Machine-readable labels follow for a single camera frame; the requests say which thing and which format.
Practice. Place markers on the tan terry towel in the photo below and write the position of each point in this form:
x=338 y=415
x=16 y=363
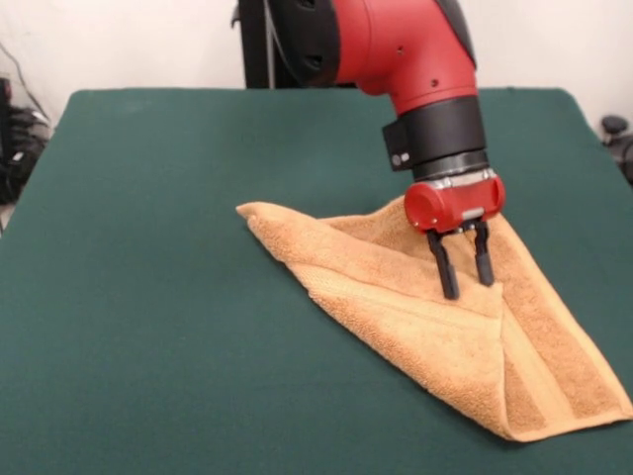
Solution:
x=395 y=321

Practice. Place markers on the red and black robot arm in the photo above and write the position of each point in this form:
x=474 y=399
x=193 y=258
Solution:
x=395 y=49

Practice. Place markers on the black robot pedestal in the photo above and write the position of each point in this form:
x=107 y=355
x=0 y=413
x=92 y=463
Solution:
x=254 y=59

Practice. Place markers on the dark green table cloth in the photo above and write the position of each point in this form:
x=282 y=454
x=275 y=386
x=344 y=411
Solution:
x=148 y=321

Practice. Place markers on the dark stand base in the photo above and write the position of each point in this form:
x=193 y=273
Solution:
x=615 y=128
x=20 y=148

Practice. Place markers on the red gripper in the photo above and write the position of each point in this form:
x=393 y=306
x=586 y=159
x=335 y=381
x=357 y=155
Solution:
x=455 y=205

